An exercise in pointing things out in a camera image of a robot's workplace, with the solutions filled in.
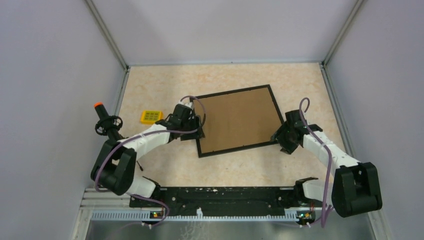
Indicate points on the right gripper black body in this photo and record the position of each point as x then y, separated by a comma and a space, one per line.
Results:
286, 139

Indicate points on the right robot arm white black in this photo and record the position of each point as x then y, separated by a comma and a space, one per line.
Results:
355, 188

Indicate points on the brown frame backing board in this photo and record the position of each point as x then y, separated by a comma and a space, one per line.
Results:
236, 119

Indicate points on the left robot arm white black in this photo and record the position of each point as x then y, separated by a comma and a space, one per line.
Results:
116, 166

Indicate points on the yellow small tray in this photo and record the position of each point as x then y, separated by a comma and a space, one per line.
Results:
150, 117

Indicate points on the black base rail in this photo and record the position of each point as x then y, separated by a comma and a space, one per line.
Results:
262, 201

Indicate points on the black picture frame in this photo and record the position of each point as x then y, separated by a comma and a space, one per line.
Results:
232, 149

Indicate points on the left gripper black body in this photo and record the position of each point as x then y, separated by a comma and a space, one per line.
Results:
189, 125

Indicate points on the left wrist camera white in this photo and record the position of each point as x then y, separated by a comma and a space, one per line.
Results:
188, 104

